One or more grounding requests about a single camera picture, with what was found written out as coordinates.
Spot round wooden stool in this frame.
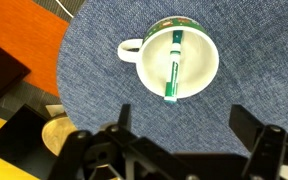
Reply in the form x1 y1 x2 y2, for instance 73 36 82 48
41 113 79 157

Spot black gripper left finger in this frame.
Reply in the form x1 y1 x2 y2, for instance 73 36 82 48
47 103 185 180

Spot black box cabinet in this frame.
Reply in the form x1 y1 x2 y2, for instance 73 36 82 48
0 35 32 113

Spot green marker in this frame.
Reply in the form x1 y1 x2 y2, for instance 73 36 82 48
163 29 184 104

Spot white paper sheet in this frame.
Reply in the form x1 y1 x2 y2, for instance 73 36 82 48
44 104 66 118

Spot white mug with green band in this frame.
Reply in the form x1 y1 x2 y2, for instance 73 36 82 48
117 17 220 100

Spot round table, blue cloth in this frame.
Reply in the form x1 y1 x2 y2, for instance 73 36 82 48
56 0 288 158

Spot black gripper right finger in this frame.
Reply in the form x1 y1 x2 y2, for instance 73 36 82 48
228 104 288 180

